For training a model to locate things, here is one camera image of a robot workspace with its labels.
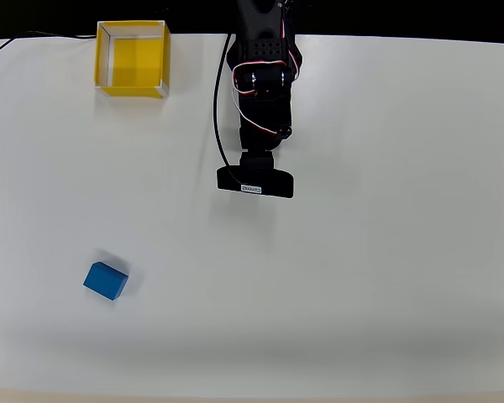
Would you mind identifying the blue block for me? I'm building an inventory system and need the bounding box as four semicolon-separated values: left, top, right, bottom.
82;260;130;302

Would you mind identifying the yellow open box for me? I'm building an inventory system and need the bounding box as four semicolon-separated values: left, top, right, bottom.
94;19;171;101

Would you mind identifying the thin black table cable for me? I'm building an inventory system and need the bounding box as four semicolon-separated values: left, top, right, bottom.
0;30;97;61

